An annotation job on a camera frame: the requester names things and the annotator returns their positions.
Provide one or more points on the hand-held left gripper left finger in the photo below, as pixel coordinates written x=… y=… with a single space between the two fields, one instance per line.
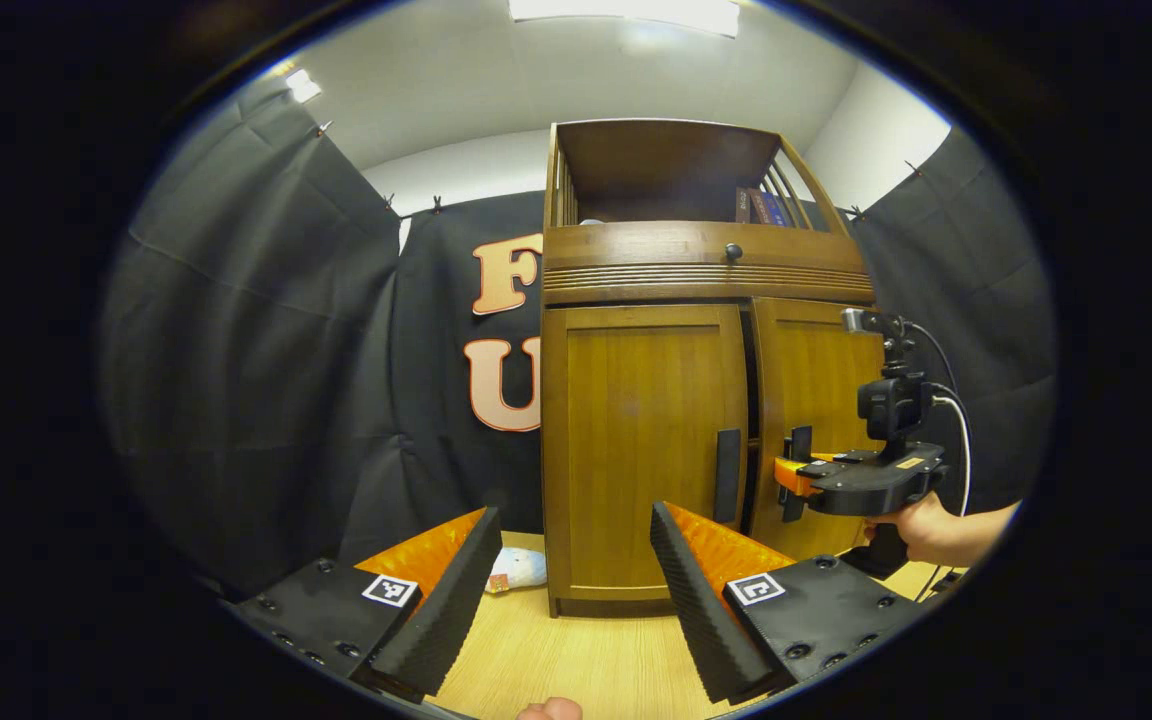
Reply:
x=446 y=620

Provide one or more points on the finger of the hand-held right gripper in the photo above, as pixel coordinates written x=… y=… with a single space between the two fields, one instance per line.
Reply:
x=791 y=475

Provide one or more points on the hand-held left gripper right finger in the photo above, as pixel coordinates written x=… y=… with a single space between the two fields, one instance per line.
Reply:
x=701 y=610

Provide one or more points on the wooden shoe cabinet door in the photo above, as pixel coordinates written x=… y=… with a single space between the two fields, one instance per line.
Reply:
x=816 y=370
x=636 y=420

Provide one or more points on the wooden double-door shoe cabinet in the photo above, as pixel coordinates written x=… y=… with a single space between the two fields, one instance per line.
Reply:
x=656 y=160

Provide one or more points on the white soft bag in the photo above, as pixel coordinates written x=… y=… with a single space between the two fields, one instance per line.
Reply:
x=521 y=568

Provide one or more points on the blue book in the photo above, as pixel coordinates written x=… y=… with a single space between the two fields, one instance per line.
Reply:
x=778 y=209

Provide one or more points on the dark red book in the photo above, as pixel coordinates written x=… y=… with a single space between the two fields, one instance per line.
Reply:
x=760 y=207

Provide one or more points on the brown book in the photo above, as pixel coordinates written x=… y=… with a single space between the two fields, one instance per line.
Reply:
x=742 y=205

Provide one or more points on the wooden drawer with black knob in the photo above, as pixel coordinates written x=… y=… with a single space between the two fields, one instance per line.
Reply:
x=636 y=245

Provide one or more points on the large ceiling light panel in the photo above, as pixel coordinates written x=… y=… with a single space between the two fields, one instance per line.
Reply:
x=626 y=12

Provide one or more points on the small ceiling light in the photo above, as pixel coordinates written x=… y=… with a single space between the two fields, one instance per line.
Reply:
x=303 y=86

